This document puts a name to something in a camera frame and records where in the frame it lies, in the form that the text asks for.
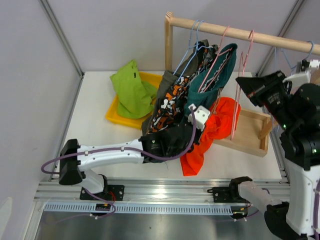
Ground yellow plastic tray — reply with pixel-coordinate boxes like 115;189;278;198
105;71;162;130

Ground teal shorts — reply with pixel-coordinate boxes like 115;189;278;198
184;43;238;116

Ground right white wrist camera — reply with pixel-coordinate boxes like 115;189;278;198
284;59;320;83

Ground lime green shorts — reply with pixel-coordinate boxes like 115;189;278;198
110;59;158;119

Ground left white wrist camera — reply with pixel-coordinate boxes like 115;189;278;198
187;104;211;131

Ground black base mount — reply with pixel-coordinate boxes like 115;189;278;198
207;186;237;203
79;184;125;201

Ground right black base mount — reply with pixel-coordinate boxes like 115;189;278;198
207;186;237;203

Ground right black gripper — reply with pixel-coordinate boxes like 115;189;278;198
236;69;297;129

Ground wooden clothes rack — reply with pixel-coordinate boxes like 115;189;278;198
164;10;320;158

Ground pink wire hanger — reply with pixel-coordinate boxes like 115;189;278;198
197;25;230;93
229;29;255;138

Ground olive grey shorts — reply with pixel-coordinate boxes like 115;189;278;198
141;47;204;136

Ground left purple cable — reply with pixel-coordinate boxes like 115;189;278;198
41;107;198;175

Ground aluminium mounting rail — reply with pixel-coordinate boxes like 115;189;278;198
33;177;291;203

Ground slotted cable duct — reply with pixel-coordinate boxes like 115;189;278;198
44;202;233;216

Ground purple cable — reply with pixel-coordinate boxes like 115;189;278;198
41;107;198;175
259;179;320;240

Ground camouflage patterned shorts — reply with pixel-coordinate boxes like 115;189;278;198
147;41;218;134

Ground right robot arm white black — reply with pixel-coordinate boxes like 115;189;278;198
228;71;320;240

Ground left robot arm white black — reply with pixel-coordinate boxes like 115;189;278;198
58;120;205;200

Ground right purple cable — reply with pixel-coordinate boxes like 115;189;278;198
259;179;320;240

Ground orange shorts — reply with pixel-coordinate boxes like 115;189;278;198
180;97;235;177

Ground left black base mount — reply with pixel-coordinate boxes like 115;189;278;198
79;184;125;201

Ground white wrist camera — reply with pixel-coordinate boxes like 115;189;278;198
284;59;320;83
187;104;211;131

